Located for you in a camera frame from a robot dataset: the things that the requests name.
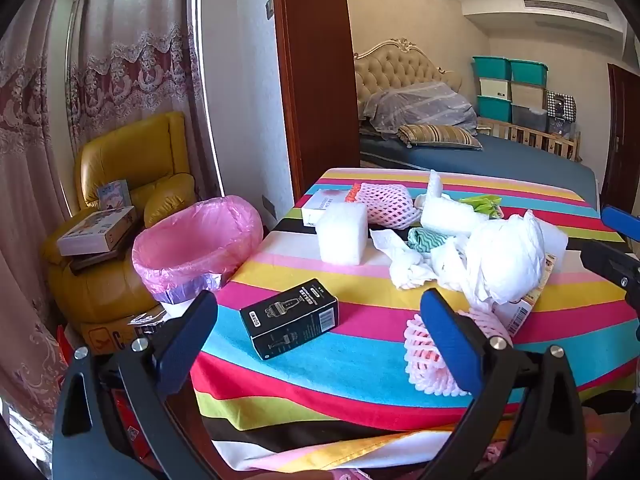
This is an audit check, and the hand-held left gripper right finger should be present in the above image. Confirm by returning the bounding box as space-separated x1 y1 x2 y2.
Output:
419 287 586 480

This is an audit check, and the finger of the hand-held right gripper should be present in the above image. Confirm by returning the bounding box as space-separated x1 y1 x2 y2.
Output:
580 240 640 306
601 205 640 241

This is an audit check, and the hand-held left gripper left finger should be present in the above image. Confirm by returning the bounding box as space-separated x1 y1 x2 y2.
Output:
52 290 221 480

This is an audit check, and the pink foam fruit net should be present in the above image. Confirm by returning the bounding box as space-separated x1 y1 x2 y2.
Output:
356 182 422 231
404 310 513 397

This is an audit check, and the white bin with pink liner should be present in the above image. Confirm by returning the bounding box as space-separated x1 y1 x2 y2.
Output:
131 195 264 306

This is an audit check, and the white tissue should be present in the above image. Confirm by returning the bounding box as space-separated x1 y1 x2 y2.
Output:
370 228 438 290

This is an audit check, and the white plastic bag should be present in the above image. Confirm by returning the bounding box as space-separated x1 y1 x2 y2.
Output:
431 208 568 311

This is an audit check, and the green zigzag scrunchie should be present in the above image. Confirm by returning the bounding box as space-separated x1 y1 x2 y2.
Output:
407 227 453 256

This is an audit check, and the black printed carton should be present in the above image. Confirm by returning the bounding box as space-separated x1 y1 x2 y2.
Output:
239 278 340 361

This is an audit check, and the white foam sheet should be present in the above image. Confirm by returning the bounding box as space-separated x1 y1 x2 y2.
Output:
414 170 488 238

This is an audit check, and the green plastic wrapper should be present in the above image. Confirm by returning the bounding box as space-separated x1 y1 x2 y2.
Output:
457 196 502 220

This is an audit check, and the white foam block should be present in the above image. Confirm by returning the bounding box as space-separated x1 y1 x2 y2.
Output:
316 203 369 266

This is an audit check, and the white carton with red print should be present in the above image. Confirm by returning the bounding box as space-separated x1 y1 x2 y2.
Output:
301 189 361 227

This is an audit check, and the person's left hand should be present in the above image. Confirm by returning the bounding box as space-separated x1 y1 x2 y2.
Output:
260 470 333 480

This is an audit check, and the yellow packaged bundle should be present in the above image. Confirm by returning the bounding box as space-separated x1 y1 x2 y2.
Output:
80 312 168 356

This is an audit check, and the striped colourful tablecloth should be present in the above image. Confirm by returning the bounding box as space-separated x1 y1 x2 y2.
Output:
190 167 638 466

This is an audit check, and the dark wooden tray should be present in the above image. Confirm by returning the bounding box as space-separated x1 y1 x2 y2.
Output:
69 245 136 276

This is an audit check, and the houndstooth bag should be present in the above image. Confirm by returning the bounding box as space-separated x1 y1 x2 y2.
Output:
545 90 577 122

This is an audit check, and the bed with blue sheet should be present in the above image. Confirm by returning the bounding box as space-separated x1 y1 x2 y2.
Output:
359 132 599 198

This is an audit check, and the clear grey storage box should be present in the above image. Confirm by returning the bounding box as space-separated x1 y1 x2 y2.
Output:
511 104 548 133

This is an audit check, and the white board game box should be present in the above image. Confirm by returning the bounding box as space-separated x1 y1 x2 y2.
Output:
56 206 138 256

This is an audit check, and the white storage box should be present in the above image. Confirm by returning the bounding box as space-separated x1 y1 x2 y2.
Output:
511 81 545 107
478 77 512 100

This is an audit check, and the light blue picture book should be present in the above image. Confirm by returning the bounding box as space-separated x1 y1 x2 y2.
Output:
96 180 132 211

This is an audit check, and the pink printed cloth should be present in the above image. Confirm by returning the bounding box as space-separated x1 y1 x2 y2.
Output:
480 410 631 480

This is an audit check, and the yellow leather armchair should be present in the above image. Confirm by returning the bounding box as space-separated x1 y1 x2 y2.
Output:
41 111 197 328

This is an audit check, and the striped pillow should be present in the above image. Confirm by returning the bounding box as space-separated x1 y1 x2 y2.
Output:
397 123 483 151

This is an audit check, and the ceiling air vent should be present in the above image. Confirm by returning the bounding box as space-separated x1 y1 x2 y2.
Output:
523 0 612 22

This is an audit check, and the grey patterned quilt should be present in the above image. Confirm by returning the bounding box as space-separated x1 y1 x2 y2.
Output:
361 81 478 140

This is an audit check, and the pink lace curtain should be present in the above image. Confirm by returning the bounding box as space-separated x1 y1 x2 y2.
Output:
67 0 203 136
0 0 83 441

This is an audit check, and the beige tufted headboard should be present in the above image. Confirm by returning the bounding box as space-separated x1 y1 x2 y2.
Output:
353 37 463 111

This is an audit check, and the wooden bed rail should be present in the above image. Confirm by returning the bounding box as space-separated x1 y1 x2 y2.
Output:
475 116 582 162

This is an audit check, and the brown wooden door frame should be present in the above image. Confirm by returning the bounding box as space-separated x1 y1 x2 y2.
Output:
271 0 361 206

